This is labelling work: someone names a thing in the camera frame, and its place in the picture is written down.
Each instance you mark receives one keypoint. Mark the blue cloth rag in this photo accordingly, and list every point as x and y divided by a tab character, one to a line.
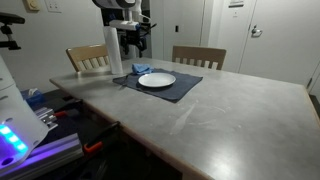
141	69

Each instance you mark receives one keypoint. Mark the dark blue placemat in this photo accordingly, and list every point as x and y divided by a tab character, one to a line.
173	93

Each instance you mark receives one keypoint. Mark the aluminium rail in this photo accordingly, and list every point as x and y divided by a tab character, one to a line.
46	158

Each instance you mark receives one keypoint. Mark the blue tissue box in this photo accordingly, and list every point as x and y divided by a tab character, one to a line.
33	97

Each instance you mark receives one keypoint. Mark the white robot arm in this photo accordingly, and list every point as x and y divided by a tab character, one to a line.
126	16

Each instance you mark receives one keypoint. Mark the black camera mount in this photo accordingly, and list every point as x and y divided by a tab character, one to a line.
8	19

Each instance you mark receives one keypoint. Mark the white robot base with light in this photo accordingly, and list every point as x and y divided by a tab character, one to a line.
20	128

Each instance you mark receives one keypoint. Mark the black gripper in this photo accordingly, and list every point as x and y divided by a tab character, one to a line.
133	38

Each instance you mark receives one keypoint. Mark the beige thermostat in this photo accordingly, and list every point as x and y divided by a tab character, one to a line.
32	5

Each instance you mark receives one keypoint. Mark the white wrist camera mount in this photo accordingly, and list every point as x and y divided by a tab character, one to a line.
125	25

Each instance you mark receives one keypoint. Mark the silver door handle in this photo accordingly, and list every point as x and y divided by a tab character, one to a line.
255	32

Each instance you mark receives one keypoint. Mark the wooden chair by door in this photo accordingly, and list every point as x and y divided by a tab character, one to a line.
199	56

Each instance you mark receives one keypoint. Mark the white paper towel roll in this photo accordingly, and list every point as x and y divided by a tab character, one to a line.
112	45

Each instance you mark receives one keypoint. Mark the orange black clamp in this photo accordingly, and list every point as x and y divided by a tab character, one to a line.
96	144

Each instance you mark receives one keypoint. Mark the white round plate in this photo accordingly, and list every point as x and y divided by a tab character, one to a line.
155	80

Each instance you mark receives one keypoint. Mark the red black clamp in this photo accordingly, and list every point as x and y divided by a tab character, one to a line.
68	108

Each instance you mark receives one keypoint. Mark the wooden chair near roll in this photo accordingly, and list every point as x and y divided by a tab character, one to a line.
88	57

